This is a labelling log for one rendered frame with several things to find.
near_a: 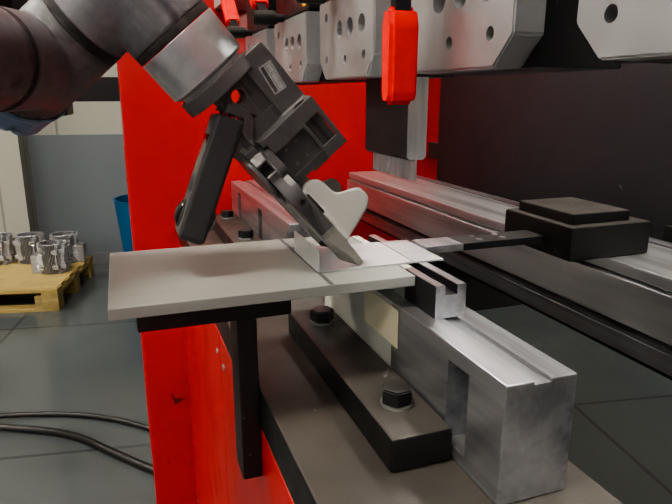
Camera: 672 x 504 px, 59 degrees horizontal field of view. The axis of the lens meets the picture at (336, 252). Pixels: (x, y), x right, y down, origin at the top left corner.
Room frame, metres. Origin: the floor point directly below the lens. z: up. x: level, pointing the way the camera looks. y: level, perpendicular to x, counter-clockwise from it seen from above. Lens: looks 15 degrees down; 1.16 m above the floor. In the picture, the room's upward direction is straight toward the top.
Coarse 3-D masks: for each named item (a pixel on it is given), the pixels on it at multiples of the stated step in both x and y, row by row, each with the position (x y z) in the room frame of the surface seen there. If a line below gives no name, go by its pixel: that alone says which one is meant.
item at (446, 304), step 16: (384, 240) 0.65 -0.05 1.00; (416, 272) 0.53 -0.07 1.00; (432, 272) 0.54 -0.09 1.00; (416, 288) 0.52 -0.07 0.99; (432, 288) 0.49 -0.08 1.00; (448, 288) 0.51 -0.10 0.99; (464, 288) 0.50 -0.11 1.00; (416, 304) 0.52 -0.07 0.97; (432, 304) 0.49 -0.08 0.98; (448, 304) 0.49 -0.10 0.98; (464, 304) 0.50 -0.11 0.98
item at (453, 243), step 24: (528, 216) 0.69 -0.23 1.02; (552, 216) 0.66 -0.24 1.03; (576, 216) 0.63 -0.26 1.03; (600, 216) 0.64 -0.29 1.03; (624, 216) 0.65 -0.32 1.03; (432, 240) 0.63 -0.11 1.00; (456, 240) 0.63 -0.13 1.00; (480, 240) 0.63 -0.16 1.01; (504, 240) 0.64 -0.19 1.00; (528, 240) 0.65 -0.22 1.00; (552, 240) 0.64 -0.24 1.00; (576, 240) 0.62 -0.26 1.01; (600, 240) 0.63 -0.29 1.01; (624, 240) 0.64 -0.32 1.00; (648, 240) 0.65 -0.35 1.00
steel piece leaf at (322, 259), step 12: (300, 240) 0.58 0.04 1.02; (300, 252) 0.58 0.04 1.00; (312, 252) 0.54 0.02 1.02; (324, 252) 0.59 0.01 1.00; (360, 252) 0.59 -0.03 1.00; (372, 252) 0.59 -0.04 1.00; (384, 252) 0.59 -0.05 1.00; (396, 252) 0.59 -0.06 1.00; (312, 264) 0.54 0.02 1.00; (324, 264) 0.55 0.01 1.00; (336, 264) 0.55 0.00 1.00; (348, 264) 0.55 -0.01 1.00; (360, 264) 0.55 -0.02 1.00; (372, 264) 0.55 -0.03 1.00; (384, 264) 0.55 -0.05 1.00; (396, 264) 0.55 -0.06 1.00
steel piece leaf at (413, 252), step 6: (402, 240) 0.64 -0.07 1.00; (390, 246) 0.62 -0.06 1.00; (396, 246) 0.62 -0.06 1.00; (402, 246) 0.62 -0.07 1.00; (408, 246) 0.62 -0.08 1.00; (414, 246) 0.62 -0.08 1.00; (402, 252) 0.59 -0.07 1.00; (408, 252) 0.59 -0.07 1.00; (414, 252) 0.59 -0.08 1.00; (420, 252) 0.59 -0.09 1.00; (426, 252) 0.59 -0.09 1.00; (408, 258) 0.57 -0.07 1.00; (414, 258) 0.57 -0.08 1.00; (420, 258) 0.57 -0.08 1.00; (426, 258) 0.57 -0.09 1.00; (432, 258) 0.57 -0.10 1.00; (438, 258) 0.57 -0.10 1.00
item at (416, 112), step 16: (368, 80) 0.65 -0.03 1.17; (368, 96) 0.65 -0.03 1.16; (416, 96) 0.56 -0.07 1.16; (368, 112) 0.65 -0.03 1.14; (384, 112) 0.61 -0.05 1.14; (400, 112) 0.57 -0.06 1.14; (416, 112) 0.56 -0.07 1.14; (368, 128) 0.64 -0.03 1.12; (384, 128) 0.61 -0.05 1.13; (400, 128) 0.57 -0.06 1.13; (416, 128) 0.56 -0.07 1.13; (368, 144) 0.64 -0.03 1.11; (384, 144) 0.61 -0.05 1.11; (400, 144) 0.57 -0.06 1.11; (416, 144) 0.56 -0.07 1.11; (384, 160) 0.63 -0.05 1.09; (400, 160) 0.59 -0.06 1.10; (416, 160) 0.56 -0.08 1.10; (400, 176) 0.59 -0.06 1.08; (416, 176) 0.56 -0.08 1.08
